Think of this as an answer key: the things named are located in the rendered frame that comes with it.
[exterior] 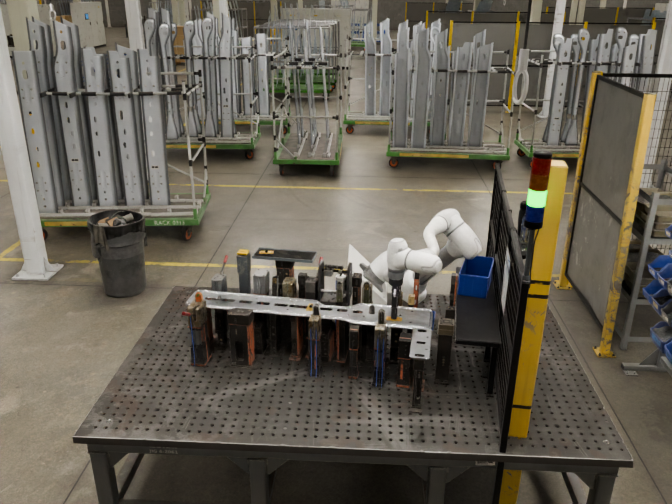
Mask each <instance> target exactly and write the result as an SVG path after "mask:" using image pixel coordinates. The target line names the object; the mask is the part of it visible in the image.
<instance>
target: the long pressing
mask: <svg viewBox="0 0 672 504"><path fill-rule="evenodd" d="M196 292H201V293H202V295H203V300H205V301H206V307H207V308H211V309H222V310H231V308H232V307H233V308H244V309H253V312H254V313H265V314H276V315H287V316H298V317H308V318H310V316H311V314H312V313H313V311H306V309H307V308H295V307H289V306H290V305H297V306H307V307H308V305H309V303H312V304H314V303H318V304H319V305H320V308H330V309H332V310H331V311H328V310H320V313H321V319H330V320H341V321H346V322H349V323H352V324H358V325H369V326H376V322H377V321H378V311H379V309H384V310H385V311H386V313H385V322H386V323H387V325H386V327H390V328H401V329H412V330H413V328H423V329H432V324H433V312H432V310H430V309H426V308H415V307H404V306H398V310H397V317H401V318H402V321H391V320H386V317H387V316H390V317H391V309H392V308H391V306H392V305H381V304H369V303H358V304H355V305H352V306H347V307H345V306H334V305H324V304H322V303H320V302H319V301H317V300H313V299H302V298H290V297H279V296H267V295H256V294H244V293H233V292H221V291H210V290H197V291H195V292H194V293H193V294H192V295H191V297H190V298H189V299H188V300H187V301H186V303H185V304H186V306H189V305H190V304H191V302H192V301H193V300H194V299H195V294H196ZM219 295H220V296H221V299H222V300H223V299H229V300H235V301H234V302H228V301H222V300H218V296H219ZM205 298H217V300H206V299H205ZM256 298H257V299H256ZM240 301H252V303H240ZM258 302H263V303H270V304H269V305H262V304H257V303H258ZM275 304H285V305H287V306H286V307H284V306H275ZM370 305H374V307H375V314H369V307H370ZM287 309H288V310H287ZM338 309H341V310H347V312H339V311H337V310H338ZM353 311H362V313H353ZM411 311H413V312H411ZM400 314H401V316H399V315H400ZM363 316H365V317H363ZM410 322H411V323H410Z"/></svg>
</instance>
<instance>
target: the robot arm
mask: <svg viewBox="0 0 672 504"><path fill-rule="evenodd" d="M439 233H443V234H444V235H445V236H446V237H447V238H448V241H447V243H446V245H445V246H444V247H443V248H442V249H441V250H439V246H438V243H437V240H436V238H435V235H437V234H439ZM423 236H424V240H425V242H426V245H427V247H428V248H425V249H421V250H418V251H415V250H411V249H410V248H408V247H407V243H406V241H405V240H404V239H402V238H394V239H392V240H391V241H390V242H389V245H388V249H387V251H385V252H383V253H382V254H381V255H379V256H378V257H377V258H376V259H375V260H374V261H373V262H372V263H371V264H370V265H368V266H367V265H366V264H364V263H360V264H359V267H360V268H361V269H362V270H363V277H364V278H365V279H366V280H368V281H369V282H370V283H371V284H373V285H374V286H375V287H376V288H377V289H378V290H379V291H380V292H381V293H382V292H383V288H382V285H383V284H384V283H385V282H386V281H387V282H389V285H391V286H392V288H391V291H392V306H391V308H392V309H391V319H397V310H398V305H399V303H397V302H398V294H399V291H400V290H399V288H400V286H401V291H403V300H404V301H406V302H407V303H408V296H409V294H413V291H414V278H415V272H416V273H419V274H420V276H419V278H420V280H419V295H418V303H420V302H421V301H423V300H424V299H425V298H426V294H427V291H426V287H427V284H428V281H429V280H430V279H431V278H433V277H434V276H435V275H436V274H438V273H439V272H440V271H441V270H443V269H444V268H445V267H447V266H448V265H449V264H451V263H452V262H453V261H454V260H456V259H457V258H463V257H464V258H465V259H468V260H472V259H474V258H475V257H476V256H477V255H478V254H479V253H480V252H481V251H482V245H481V242H480V240H479V238H478V237H477V235H476V234H475V233H474V232H473V230H472V229H471V228H470V227H469V226H468V225H467V224H466V223H464V221H463V220H462V219H461V217H460V214H459V212H458V211H457V210H455V209H446V210H443V211H441V212H439V213H438V214H437V215H436V216H435V217H434V218H433V219H432V220H431V222H430V223H429V224H428V226H427V227H426V228H425V230H424V233H423Z"/></svg>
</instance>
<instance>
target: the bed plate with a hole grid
mask: <svg viewBox="0 0 672 504"><path fill-rule="evenodd" d="M197 290H210V291H212V287H191V286H188V287H186V286H174V287H173V289H172V290H171V292H170V293H169V295H168V296H167V297H166V299H165V300H164V302H163V303H162V305H161V306H160V308H159V309H158V311H157V313H156V314H155V315H154V317H153V318H152V320H151V321H150V323H149V324H148V326H147V327H146V329H145V330H144V332H143V333H142V335H141V336H140V337H139V339H138V340H137V342H136V343H135V345H134V346H133V348H132V349H131V351H130V352H129V354H128V355H127V357H126V358H125V360H124V361H123V363H122V364H121V366H120V367H119V369H118V370H117V372H116V373H115V375H114V376H113V377H112V379H111V381H110V382H109V384H108V385H107V386H106V388H105V389H104V391H103V392H102V394H101V395H100V397H99V398H98V400H97V401H96V403H95V404H94V406H93V407H92V409H91V410H90V412H89V413H88V414H87V416H86V418H85V420H84V421H83V422H82V423H81V425H80V426H79V428H78V430H77V431H76V432H75V434H74V435H73V437H72V438H73V443H77V444H100V445H122V446H145V447H168V448H191V449H214V450H236V451H259V452H282V453H305V454H328V455H350V456H373V457H396V458H419V459H442V460H464V461H487V462H510V463H533V464H556V465H578V466H601V467H624V468H633V458H632V456H631V454H630V452H629V450H628V449H627V447H626V445H625V444H624V443H623V440H622V438H621V436H620V434H619V432H618V431H617V429H616V427H615V425H614V423H613V421H612V420H611V418H610V416H609V414H608V412H607V411H606V410H604V405H603V403H602V401H601V400H600V398H599V396H598V394H597V392H596V391H595V389H594V387H593V385H592V384H591V381H590V380H589V378H588V376H587V374H586V372H585V371H584V369H583V367H582V365H581V363H580V362H579V360H578V358H577V356H576V354H575V352H574V351H573V349H572V347H571V345H570V343H569V342H568V340H567V338H566V336H565V334H564V333H563V332H562V329H561V327H560V325H559V323H558V322H557V320H556V318H555V316H554V314H553V313H552V311H551V310H550V307H549V305H548V303H547V310H546V316H545V323H544V329H543V336H542V342H541V349H540V355H539V362H538V369H537V375H536V382H535V388H534V395H533V401H532V408H531V414H530V421H529V427H528V434H527V437H526V438H520V439H518V437H513V436H508V442H507V449H506V453H500V452H499V444H500V429H499V418H498V408H497V398H496V387H495V379H494V388H493V392H494V397H486V390H485V389H486V388H487V384H488V379H487V378H482V367H488V368H489V367H490V362H484V361H483V354H485V347H484V346H473V345H463V344H456V342H455V320H454V335H453V337H452V348H451V359H450V371H449V385H440V384H434V374H435V370H436V357H437V344H438V322H439V318H441V316H442V315H445V310H446V306H449V303H450V298H449V294H447V295H444V294H426V298H425V299H424V300H423V301H421V302H420V303H418V308H426V309H430V310H432V311H435V312H436V313H435V320H434V327H433V330H432V337H431V351H430V359H425V362H424V371H423V379H424V380H425V385H424V392H421V399H422V400H423V409H422V413H412V412H409V408H410V399H412V397H413V391H412V383H413V381H412V382H411V383H410V386H409V389H408V388H403V389H402V388H400V387H396V380H395V377H397V370H398V365H397V364H389V359H390V344H391V328H390V327H387V335H386V361H385V373H384V376H386V378H387V379H386V380H387V381H385V382H386V383H384V384H385V385H384V386H383V387H382V388H381V387H379V388H378V387H376V388H375V387H373V388H372V387H369V385H370V384H372V382H373V371H374V363H373V362H366V361H365V360H366V348H367V346H362V356H361V360H358V370H359V374H358V379H360V380H358V381H357V380H356V379H352V380H351V379H348V375H347V374H348V373H347V372H348V370H349V365H350V350H349V342H348V348H347V350H348V355H347V358H346V361H345V363H339V362H336V360H337V347H336V346H335V344H336V343H334V352H333V355H332V358H331V361H330V362H321V366H322V368H323V369H322V370H321V371H323V372H321V373H323V374H321V375H323V376H321V378H320V377H319V378H318V379H317V378H313V377H310V376H308V374H307V373H309V372H308V368H309V358H305V356H306V353H307V351H308V339H305V337H306V336H303V345H306V348H305V350H304V352H303V355H302V357H301V359H300V361H290V360H289V357H290V355H291V353H292V343H290V342H291V341H290V342H285V341H284V340H282V342H281V344H287V345H288V346H287V348H286V350H285V352H284V355H283V357H273V356H265V355H264V353H265V351H266V349H267V347H268V345H269V339H266V341H267V347H266V349H265V350H264V352H263V354H255V360H261V363H260V365H259V366H258V368H257V369H256V370H251V369H242V368H232V367H226V364H227V362H228V361H229V359H230V357H231V347H230V343H229V345H228V346H227V348H226V350H216V349H214V348H215V347H216V345H217V344H218V334H213V335H214V336H216V339H215V340H214V341H213V343H212V344H211V346H210V354H211V355H212V356H213V358H212V361H210V362H208V363H207V364H206V368H204V367H202V366H195V367H193V366H190V367H189V365H190V364H191V363H192V359H191V344H192V340H191V330H190V328H188V317H187V316H184V315H182V312H187V307H188V306H186V304H185V303H186V301H187V300H188V299H189V298H190V297H191V295H192V294H193V293H194V292H195V291H197ZM356 381H357V382H356Z"/></svg>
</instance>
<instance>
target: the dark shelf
mask: <svg viewBox="0 0 672 504"><path fill-rule="evenodd" d="M460 270H461V267H456V273H458V280H457V291H456V319H455V342H456V344H463V345H473V346H484V347H493V348H501V338H500V330H499V322H498V314H497V306H496V298H495V290H494V282H493V274H492V280H491V283H490V286H489V290H488V294H487V297H486V299H483V298H477V297H470V296H464V295H458V285H459V272H460Z"/></svg>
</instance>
